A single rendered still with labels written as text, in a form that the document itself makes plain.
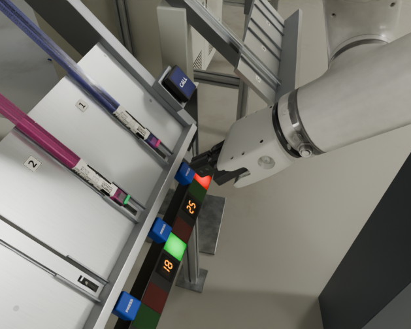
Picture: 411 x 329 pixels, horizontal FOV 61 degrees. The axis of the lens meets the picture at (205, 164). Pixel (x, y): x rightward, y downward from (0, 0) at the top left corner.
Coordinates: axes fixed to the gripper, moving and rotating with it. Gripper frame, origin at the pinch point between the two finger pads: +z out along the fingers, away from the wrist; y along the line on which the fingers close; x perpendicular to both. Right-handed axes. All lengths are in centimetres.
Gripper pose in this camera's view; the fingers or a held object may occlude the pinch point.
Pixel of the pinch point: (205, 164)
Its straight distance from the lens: 53.2
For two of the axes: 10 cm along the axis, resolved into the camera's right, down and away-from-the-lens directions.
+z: -7.1, 2.9, 6.5
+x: -6.5, -6.4, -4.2
